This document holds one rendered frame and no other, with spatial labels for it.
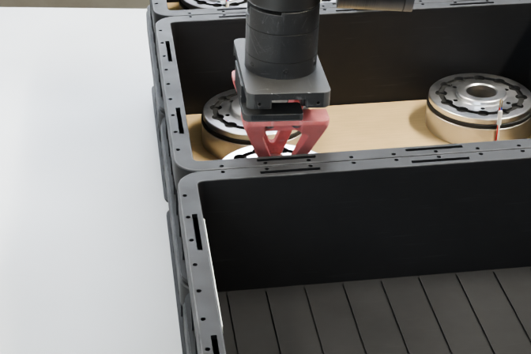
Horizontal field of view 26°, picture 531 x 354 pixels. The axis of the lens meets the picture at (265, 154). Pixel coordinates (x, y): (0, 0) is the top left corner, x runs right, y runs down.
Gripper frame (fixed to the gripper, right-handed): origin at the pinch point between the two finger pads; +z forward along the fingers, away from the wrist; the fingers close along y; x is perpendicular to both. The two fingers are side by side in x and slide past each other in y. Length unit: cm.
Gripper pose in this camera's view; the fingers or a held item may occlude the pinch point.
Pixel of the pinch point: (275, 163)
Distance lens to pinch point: 95.8
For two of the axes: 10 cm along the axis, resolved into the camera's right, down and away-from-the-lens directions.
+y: -1.3, -5.0, 8.6
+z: -0.4, 8.7, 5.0
